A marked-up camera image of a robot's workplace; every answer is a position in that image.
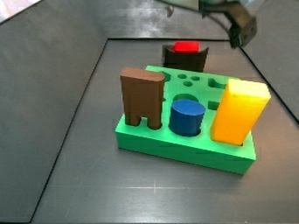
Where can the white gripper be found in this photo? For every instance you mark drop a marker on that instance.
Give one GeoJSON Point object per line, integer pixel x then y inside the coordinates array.
{"type": "Point", "coordinates": [183, 3]}

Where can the red double-square block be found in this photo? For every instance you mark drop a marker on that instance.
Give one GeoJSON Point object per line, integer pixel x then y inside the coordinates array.
{"type": "Point", "coordinates": [186, 46]}

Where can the green shape sorter board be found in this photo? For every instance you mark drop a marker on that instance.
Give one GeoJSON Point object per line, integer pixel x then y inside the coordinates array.
{"type": "Point", "coordinates": [202, 87]}

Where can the brown arch block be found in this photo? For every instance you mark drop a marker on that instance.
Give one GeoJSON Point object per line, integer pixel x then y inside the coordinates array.
{"type": "Point", "coordinates": [143, 93]}

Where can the yellow rectangular block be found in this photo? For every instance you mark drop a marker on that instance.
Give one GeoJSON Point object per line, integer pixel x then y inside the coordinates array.
{"type": "Point", "coordinates": [242, 104]}

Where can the blue cylinder block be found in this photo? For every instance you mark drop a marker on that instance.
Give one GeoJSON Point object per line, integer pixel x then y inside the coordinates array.
{"type": "Point", "coordinates": [186, 117]}

